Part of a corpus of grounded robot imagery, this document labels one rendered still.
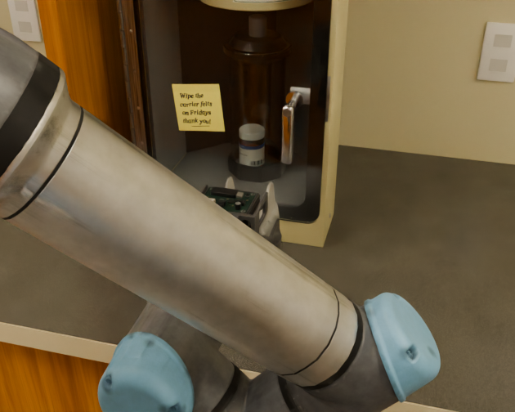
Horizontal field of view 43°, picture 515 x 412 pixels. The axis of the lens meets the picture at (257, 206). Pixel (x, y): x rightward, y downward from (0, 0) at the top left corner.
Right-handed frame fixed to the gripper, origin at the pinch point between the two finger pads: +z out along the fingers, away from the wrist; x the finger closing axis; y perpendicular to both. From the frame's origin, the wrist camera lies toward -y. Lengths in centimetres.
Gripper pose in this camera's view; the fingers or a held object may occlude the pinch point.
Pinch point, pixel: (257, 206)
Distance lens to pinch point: 79.9
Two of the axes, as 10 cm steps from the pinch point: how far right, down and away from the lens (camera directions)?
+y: 0.0, -8.6, -5.1
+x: -9.6, -1.3, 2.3
